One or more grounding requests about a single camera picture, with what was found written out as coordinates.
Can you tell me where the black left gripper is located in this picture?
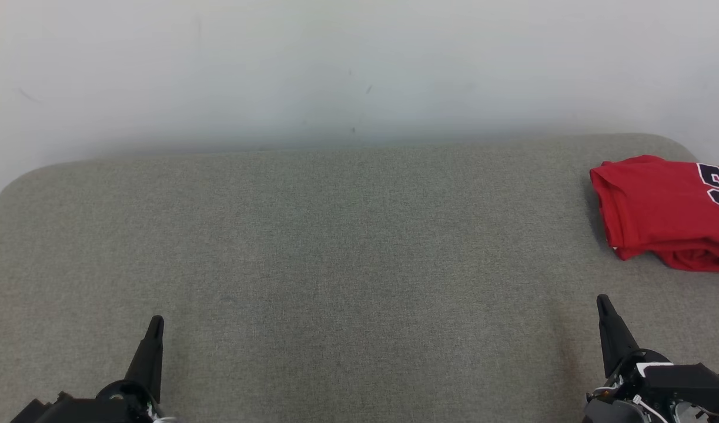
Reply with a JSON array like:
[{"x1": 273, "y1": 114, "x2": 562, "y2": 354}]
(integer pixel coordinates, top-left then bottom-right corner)
[{"x1": 95, "y1": 315, "x2": 178, "y2": 423}]

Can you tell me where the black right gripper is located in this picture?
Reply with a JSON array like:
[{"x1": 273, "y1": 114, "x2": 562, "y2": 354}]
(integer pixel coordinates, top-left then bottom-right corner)
[{"x1": 583, "y1": 294, "x2": 677, "y2": 423}]

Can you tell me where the red white jersey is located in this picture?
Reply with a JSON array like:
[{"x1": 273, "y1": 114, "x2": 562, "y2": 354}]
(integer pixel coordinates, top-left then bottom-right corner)
[{"x1": 590, "y1": 155, "x2": 719, "y2": 262}]

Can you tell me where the folded red white garment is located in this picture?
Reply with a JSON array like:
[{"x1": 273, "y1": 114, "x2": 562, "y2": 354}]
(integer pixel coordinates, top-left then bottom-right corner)
[{"x1": 653, "y1": 250, "x2": 719, "y2": 273}]

